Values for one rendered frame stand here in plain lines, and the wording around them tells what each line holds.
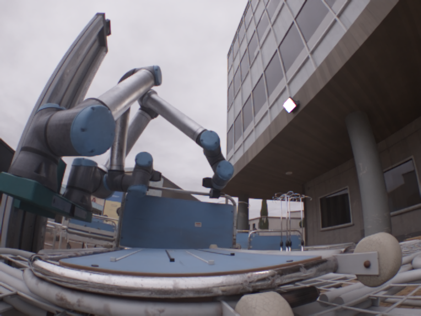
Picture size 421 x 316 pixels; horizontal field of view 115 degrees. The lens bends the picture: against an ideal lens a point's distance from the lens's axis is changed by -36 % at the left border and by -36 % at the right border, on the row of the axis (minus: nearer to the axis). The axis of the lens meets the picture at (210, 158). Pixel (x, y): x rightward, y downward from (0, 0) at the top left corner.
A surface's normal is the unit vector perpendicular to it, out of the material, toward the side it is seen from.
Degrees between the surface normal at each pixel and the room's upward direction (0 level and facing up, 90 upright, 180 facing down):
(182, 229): 90
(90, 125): 94
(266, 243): 90
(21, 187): 90
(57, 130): 115
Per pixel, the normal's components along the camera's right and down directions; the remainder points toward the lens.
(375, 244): -0.98, -0.06
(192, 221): 0.21, -0.38
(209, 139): -0.04, -0.36
